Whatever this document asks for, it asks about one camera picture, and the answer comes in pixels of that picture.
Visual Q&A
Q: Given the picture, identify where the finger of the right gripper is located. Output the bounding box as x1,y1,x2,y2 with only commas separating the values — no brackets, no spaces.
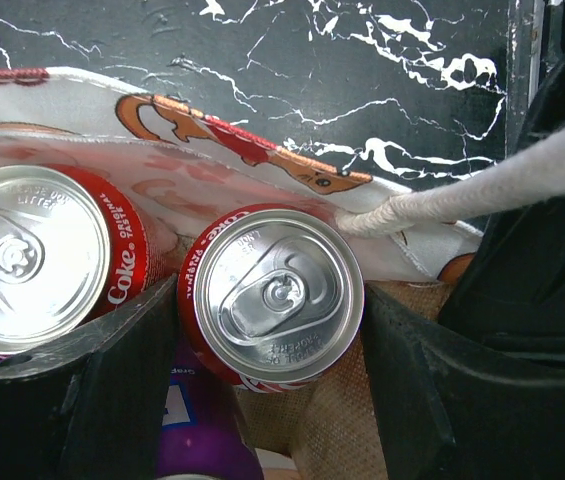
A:
438,39,565,360

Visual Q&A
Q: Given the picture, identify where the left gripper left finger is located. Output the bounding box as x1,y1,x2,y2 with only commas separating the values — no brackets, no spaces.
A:
0,278,178,479

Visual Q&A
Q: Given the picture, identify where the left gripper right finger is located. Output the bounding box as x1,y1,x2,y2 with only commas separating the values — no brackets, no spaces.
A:
361,285,565,479

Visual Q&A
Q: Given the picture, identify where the brown canvas tote bag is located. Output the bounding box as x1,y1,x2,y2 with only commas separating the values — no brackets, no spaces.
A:
0,66,565,480

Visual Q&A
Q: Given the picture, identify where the red cola can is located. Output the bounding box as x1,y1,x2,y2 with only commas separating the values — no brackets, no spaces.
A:
0,164,178,358
177,204,365,394

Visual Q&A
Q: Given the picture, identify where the red cola can front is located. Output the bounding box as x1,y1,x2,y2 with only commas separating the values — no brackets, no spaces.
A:
177,204,365,394

